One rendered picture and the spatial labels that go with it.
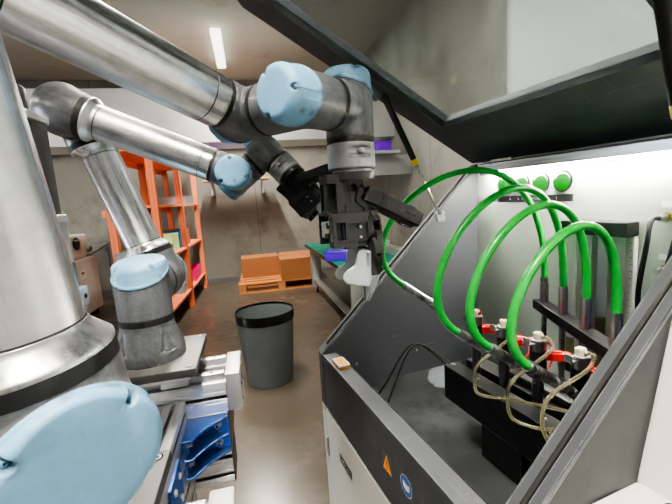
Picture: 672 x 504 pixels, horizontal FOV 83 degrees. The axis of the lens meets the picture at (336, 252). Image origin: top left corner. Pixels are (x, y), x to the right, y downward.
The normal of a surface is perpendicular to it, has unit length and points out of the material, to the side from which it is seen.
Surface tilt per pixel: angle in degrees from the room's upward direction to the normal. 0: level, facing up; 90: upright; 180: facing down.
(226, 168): 90
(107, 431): 98
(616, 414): 90
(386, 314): 90
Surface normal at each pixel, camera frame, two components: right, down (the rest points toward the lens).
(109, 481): 0.79, 0.17
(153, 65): 0.66, 0.45
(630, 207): -0.93, 0.11
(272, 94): -0.62, 0.15
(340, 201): 0.36, 0.11
